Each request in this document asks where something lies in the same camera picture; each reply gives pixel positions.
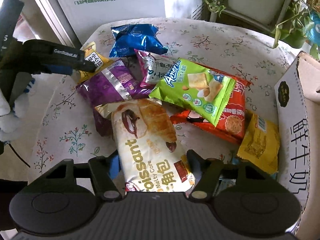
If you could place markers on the white refrigerator with green print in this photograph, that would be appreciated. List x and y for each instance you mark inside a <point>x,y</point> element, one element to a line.
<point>74,21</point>

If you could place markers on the white gloved hand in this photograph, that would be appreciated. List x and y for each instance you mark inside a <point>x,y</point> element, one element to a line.
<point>11,117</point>

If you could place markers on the green America cracker bag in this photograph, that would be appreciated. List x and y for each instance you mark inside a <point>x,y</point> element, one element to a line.
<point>195,87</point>

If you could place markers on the purple snack bag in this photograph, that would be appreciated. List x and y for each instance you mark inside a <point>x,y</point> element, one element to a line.
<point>114,83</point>

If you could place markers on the white cardboard milk box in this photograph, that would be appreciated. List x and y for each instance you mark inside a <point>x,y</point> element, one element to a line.
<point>297,97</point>

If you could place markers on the croissant bread package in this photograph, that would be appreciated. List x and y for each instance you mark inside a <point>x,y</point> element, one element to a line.
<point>151,156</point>

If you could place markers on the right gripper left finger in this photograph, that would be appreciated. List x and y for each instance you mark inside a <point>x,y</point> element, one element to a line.
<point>103,171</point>

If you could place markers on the pink white snack bag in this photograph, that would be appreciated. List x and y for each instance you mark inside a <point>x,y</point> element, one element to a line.
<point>153,66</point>

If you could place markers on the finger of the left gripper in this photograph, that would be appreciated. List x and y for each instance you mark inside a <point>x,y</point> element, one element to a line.
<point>51,69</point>
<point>43,52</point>

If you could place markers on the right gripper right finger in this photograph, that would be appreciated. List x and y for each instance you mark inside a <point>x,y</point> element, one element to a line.
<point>207,174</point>

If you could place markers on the yellow snack packet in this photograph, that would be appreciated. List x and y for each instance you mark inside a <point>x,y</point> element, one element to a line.
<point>261,144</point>

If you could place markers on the blue tape roll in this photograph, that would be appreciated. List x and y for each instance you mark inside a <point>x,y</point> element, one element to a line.
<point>314,33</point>

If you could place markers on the floral tablecloth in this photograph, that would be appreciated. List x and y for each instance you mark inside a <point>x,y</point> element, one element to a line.
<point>68,128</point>

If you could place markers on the light blue snack packet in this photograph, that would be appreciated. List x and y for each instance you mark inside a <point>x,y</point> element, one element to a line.
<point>224,183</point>

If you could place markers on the blue foil snack bag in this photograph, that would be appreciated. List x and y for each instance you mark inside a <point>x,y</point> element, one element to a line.
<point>131,37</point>

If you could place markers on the pothos plant in white pot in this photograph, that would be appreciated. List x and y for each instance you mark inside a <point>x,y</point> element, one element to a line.
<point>291,21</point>

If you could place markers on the red orange snack bag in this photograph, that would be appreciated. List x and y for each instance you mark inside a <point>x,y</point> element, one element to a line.
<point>231,125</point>

